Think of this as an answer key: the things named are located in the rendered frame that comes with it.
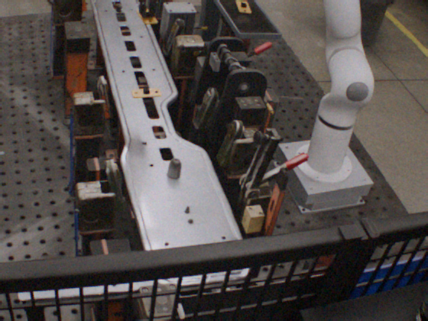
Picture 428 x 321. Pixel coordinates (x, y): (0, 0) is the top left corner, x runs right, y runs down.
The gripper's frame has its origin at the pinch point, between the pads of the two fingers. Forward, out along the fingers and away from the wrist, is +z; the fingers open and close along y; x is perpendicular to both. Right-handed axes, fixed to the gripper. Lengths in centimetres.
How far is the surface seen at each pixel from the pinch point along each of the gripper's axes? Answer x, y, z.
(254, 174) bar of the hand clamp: 52, -9, 15
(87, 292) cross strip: 66, 33, 27
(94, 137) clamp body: 9.9, 15.4, 33.5
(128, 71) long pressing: -9.0, 0.1, 25.8
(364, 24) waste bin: -162, -231, 103
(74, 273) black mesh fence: 102, 45, -28
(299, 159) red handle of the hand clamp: 53, -19, 12
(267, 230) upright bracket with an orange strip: 63, -9, 23
